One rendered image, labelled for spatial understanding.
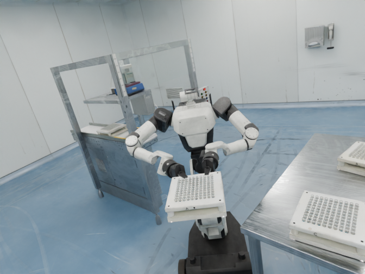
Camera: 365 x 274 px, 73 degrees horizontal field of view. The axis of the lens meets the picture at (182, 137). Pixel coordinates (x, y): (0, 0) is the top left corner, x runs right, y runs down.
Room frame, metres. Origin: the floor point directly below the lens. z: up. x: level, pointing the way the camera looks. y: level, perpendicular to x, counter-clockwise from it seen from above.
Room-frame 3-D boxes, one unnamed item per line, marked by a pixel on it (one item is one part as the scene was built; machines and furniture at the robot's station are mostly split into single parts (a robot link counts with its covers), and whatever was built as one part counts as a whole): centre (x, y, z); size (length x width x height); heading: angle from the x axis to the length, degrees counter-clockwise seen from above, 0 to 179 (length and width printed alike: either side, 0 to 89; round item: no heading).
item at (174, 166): (1.15, 0.07, 1.05); 0.12 x 0.10 x 0.13; 24
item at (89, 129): (2.71, 0.82, 0.86); 1.35 x 0.25 x 0.05; 46
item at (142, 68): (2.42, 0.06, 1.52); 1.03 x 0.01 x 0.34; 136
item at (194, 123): (1.63, -0.11, 1.14); 0.34 x 0.30 x 0.36; 82
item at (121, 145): (2.71, 0.82, 0.83); 1.30 x 0.29 x 0.10; 46
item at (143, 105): (2.40, 0.32, 1.20); 0.22 x 0.11 x 0.20; 46
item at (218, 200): (0.94, -0.01, 1.06); 0.25 x 0.24 x 0.02; 171
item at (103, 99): (2.44, 0.56, 1.31); 0.62 x 0.38 x 0.04; 46
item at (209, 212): (0.94, -0.01, 1.01); 0.24 x 0.24 x 0.02; 81
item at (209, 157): (1.14, -0.11, 1.05); 0.12 x 0.10 x 0.13; 164
